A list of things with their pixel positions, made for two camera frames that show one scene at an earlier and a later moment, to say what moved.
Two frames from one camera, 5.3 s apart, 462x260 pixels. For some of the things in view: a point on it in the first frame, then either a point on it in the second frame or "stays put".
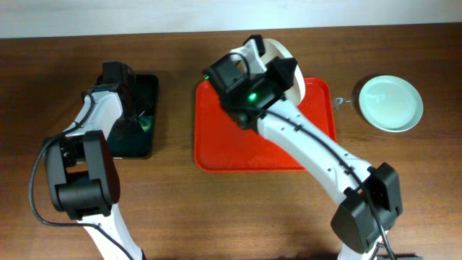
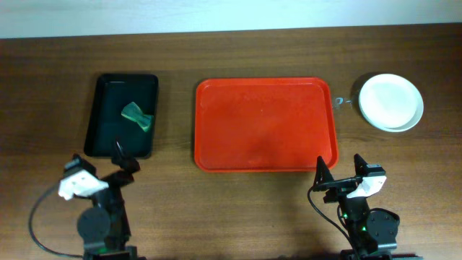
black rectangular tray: [136, 137] stays put
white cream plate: [274, 48] → [391, 102]
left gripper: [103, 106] → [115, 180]
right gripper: [285, 68] → [341, 183]
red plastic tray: [224, 144] stays put
